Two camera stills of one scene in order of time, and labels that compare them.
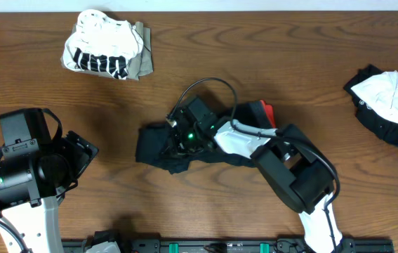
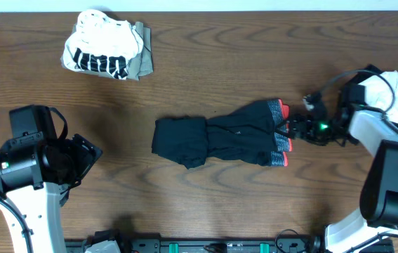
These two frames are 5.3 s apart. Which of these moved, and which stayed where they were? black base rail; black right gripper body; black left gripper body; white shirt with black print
Moved: black right gripper body
Stayed: white shirt with black print; black base rail; black left gripper body
